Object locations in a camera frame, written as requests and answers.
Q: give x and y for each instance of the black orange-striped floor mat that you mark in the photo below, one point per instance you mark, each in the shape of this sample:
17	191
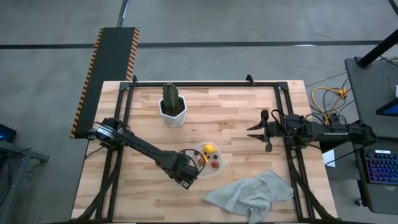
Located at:
115	53

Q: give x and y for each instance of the dark device with blue light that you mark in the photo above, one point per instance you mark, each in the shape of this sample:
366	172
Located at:
7	133

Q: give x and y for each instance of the black aluminium table frame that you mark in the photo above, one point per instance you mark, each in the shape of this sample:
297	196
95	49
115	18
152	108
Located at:
202	83

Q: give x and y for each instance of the tablet with blue screen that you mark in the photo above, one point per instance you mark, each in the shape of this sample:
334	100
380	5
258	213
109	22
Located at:
388	109

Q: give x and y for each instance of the black power strip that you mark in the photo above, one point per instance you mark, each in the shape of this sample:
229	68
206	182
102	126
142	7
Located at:
335	119

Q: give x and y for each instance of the white paper sheet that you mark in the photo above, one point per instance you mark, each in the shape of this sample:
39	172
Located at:
329	158

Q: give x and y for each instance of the yellow toy lemon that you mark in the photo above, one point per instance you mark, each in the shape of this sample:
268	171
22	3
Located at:
210	148

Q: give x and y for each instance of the black pole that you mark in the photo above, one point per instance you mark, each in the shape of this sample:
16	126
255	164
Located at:
377	49

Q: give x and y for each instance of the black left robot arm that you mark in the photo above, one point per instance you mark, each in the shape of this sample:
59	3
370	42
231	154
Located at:
140	146

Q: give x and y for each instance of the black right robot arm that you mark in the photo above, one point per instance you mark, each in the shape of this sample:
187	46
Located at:
335	133

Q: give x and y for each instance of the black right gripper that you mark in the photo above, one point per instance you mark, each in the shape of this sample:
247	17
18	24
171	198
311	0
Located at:
273	129

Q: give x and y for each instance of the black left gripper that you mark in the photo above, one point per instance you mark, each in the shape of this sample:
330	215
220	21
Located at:
185	172

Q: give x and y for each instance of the clear plastic tupperware container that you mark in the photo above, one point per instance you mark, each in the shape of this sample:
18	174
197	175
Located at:
217	172

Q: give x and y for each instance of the white faceted plant pot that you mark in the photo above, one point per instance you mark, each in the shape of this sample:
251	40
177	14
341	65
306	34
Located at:
177	119

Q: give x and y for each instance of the green cactus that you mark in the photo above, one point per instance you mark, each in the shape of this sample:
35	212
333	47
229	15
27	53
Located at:
171	96

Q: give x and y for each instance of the grey cart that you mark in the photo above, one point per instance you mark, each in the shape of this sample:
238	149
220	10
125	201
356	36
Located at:
373	87

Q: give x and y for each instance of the grey waffle cloth towel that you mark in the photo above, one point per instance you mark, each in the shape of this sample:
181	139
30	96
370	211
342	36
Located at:
252	193

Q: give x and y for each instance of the grey metal stand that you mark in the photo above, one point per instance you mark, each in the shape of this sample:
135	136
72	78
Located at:
18	155

